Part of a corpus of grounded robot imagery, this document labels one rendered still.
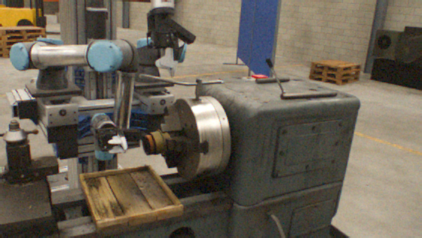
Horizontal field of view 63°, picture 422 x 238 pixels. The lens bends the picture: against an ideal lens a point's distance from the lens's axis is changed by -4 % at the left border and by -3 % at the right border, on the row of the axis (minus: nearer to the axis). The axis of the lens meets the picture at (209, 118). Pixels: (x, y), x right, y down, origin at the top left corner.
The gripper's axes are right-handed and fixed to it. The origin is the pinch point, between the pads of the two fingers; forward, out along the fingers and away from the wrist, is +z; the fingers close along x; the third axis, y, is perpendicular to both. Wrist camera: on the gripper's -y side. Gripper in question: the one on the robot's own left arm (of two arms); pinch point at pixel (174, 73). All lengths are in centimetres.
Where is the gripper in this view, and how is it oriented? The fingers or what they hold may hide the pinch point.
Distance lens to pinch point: 116.7
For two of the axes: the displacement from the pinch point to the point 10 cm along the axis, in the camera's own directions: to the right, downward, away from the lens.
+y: -8.9, 0.8, -4.5
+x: 4.5, -0.2, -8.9
